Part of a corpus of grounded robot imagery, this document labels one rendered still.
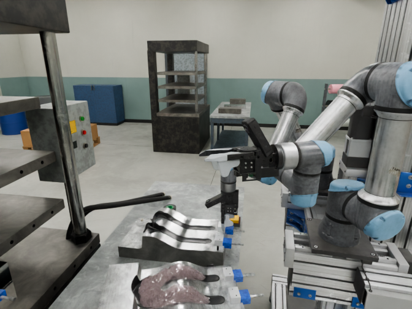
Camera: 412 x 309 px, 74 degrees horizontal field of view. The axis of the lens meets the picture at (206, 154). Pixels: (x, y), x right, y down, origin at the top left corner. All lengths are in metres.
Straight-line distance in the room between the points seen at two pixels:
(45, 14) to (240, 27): 6.62
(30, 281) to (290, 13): 7.31
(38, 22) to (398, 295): 1.59
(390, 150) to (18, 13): 1.27
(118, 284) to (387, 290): 0.94
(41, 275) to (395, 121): 1.48
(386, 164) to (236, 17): 6.99
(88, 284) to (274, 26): 7.10
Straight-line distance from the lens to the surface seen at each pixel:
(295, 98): 1.28
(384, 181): 0.98
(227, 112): 5.12
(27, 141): 6.36
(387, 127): 0.94
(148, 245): 1.36
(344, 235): 1.16
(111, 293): 1.13
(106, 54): 8.68
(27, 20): 1.25
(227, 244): 1.32
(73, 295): 1.34
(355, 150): 1.32
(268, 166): 0.76
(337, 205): 1.10
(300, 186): 0.82
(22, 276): 1.56
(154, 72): 5.29
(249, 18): 7.70
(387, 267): 1.27
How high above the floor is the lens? 1.68
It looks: 18 degrees down
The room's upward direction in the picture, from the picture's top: straight up
